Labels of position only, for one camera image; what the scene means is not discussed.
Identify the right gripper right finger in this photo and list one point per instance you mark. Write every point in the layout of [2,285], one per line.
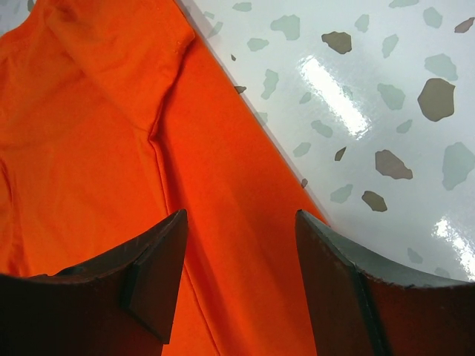
[361,303]

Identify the orange t shirt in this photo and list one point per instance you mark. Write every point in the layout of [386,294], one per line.
[115,114]

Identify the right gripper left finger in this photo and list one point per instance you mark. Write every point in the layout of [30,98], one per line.
[121,302]

